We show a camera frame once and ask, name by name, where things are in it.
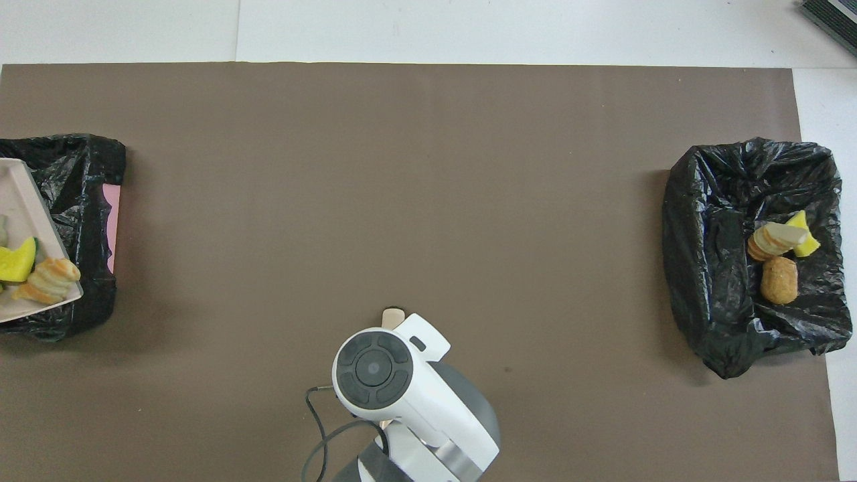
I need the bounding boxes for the brown paper table mat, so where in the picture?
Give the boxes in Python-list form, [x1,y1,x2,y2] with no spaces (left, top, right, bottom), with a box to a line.
[0,62,841,482]

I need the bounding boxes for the dark ribbed box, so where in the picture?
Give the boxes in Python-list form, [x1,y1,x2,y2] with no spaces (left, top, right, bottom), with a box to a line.
[800,0,857,39]

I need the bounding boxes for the beige hand brush black bristles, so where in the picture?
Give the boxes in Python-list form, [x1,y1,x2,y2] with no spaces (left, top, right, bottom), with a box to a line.
[379,307,406,430]

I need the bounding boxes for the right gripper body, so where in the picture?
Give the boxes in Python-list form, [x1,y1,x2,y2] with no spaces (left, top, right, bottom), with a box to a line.
[395,313,451,363]

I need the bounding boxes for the pale croissant toy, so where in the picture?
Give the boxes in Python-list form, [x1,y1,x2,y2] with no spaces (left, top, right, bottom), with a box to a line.
[747,222,809,262]

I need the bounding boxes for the orange striped croissant toy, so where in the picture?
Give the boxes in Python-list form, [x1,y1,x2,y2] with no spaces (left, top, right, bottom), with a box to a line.
[12,258,82,306]

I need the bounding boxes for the brown bread roll toy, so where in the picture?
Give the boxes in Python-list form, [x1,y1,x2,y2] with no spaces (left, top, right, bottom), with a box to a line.
[760,256,799,305]

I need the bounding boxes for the beige plastic dustpan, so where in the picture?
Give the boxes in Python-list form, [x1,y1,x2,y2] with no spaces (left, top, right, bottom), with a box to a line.
[0,157,84,323]

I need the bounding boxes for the black bag lined pink bin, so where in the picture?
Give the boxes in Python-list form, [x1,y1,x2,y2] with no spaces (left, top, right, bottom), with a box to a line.
[0,133,128,343]

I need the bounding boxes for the yellow sponge piece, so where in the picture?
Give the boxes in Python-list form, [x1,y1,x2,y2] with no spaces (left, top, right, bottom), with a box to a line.
[785,210,822,258]
[0,236,37,283]

